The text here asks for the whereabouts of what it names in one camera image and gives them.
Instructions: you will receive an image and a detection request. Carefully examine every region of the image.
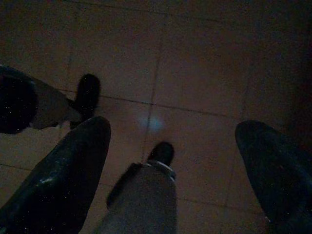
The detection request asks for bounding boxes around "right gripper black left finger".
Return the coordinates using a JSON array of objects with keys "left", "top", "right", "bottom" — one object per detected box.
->
[{"left": 0, "top": 116, "right": 112, "bottom": 234}]

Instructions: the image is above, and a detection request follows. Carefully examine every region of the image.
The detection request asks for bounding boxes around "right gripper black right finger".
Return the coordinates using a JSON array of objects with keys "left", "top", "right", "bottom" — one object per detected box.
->
[{"left": 235, "top": 120, "right": 312, "bottom": 234}]

